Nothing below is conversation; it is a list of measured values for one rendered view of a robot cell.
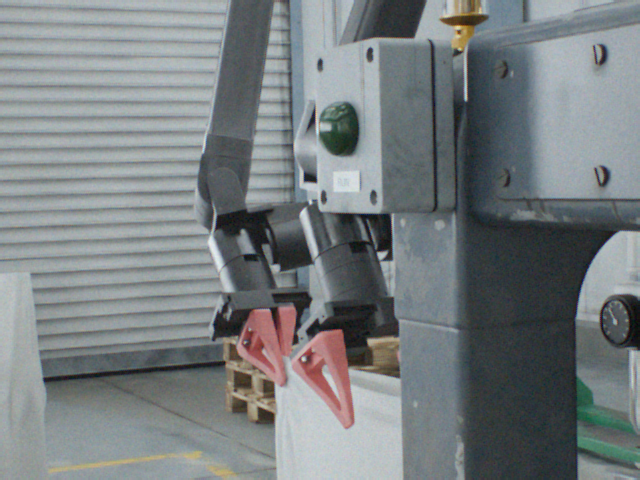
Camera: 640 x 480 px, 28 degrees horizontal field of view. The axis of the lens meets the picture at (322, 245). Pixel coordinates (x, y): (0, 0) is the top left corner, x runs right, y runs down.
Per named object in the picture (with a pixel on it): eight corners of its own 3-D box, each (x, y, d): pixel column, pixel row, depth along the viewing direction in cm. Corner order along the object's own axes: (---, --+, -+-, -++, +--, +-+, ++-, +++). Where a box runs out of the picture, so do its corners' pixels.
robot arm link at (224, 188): (199, 204, 147) (203, 171, 140) (293, 184, 150) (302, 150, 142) (226, 297, 143) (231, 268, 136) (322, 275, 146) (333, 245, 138)
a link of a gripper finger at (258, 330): (336, 358, 129) (308, 290, 135) (271, 364, 126) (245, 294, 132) (318, 399, 133) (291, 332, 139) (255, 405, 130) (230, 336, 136)
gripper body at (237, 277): (315, 300, 134) (294, 249, 139) (225, 305, 130) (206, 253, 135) (299, 339, 139) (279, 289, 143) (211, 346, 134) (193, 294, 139)
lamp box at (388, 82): (317, 212, 71) (313, 51, 71) (387, 209, 73) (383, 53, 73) (382, 214, 64) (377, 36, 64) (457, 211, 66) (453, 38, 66)
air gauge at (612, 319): (597, 345, 87) (596, 292, 87) (617, 343, 88) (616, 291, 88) (632, 351, 84) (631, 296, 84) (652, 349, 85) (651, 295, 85)
